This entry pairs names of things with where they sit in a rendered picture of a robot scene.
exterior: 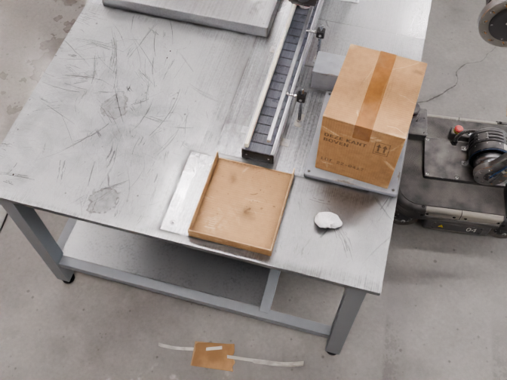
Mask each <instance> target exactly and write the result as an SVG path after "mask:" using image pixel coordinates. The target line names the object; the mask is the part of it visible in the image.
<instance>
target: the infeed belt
mask: <svg viewBox="0 0 507 380"><path fill-rule="evenodd" d="M318 2H319V0H317V3H316V6H315V7H314V8H313V11H312V15H311V17H310V20H309V25H308V27H307V29H310V28H311V25H312V21H313V18H314V16H315V11H316V8H317V6H318ZM308 12H309V10H303V9H302V8H300V6H299V5H297V7H296V10H295V11H294V14H293V18H292V20H291V23H290V27H289V30H288V32H287V36H286V39H285V40H284V44H283V47H282V49H281V53H280V56H279V58H278V62H277V65H276V67H275V71H274V73H273V76H272V80H271V82H270V85H269V89H268V91H267V94H266V98H265V100H264V102H263V106H262V108H261V111H260V115H259V117H258V120H257V124H256V127H255V129H254V131H253V135H252V137H251V140H250V144H249V146H248V148H247V147H246V148H245V150H246V151H249V152H256V153H260V154H263V155H270V154H271V151H272V147H273V145H274V142H275V138H276V135H277V132H278V129H279V125H280V123H281V119H282V116H283V114H284V109H285V106H286V104H287V100H288V97H289V96H285V98H284V102H283V105H282V107H281V111H280V115H279V117H278V121H277V124H276V126H275V131H274V133H273V136H272V140H271V142H267V137H268V135H269V131H270V128H271V126H272V122H273V119H274V117H275V113H276V110H277V107H278V103H279V100H280V98H281V94H282V91H283V89H284V85H285V82H286V79H287V75H288V72H289V70H290V66H291V63H292V61H293V57H294V54H295V51H296V49H297V45H298V42H299V40H300V36H301V33H302V30H303V27H304V24H305V21H306V17H307V14H308ZM308 34H309V33H308V32H306V34H305V36H304V39H303V43H302V46H301V48H300V52H299V55H298V58H297V62H296V65H295V67H294V70H293V74H292V77H291V80H290V83H289V86H288V89H287V92H288V93H290V90H291V88H292V85H293V80H294V78H295V75H296V73H297V68H298V65H299V63H300V59H301V56H302V53H303V49H304V47H305V44H306V39H307V37H308Z"/></svg>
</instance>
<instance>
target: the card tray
mask: <svg viewBox="0 0 507 380"><path fill-rule="evenodd" d="M294 171H295V168H294V169H293V172H292V173H285V172H282V171H278V170H273V169H269V168H265V167H259V166H256V165H252V164H246V163H242V162H239V161H233V160H229V159H225V158H220V157H219V154H218V151H217V153H216V155H215V157H214V161H213V163H212V165H211V168H210V171H209V174H208V175H207V179H206V181H205V184H204V188H203V189H202V192H201V195H200V198H199V200H198V203H197V206H196V208H195V212H194V213H193V216H192V219H191V222H190V224H189V227H188V234H189V236H191V237H194V238H200V239H203V240H206V241H212V242H215V243H218V244H224V245H227V246H231V247H236V248H239V249H243V250H248V251H251V252H255V253H260V254H263V255H267V256H271V255H272V251H273V248H274V245H275V240H276V237H277V234H278V230H279V226H280V224H281V219H282V216H283V213H284V208H285V205H286V203H287V198H288V195H289V192H290V187H291V184H292V182H293V177H294Z"/></svg>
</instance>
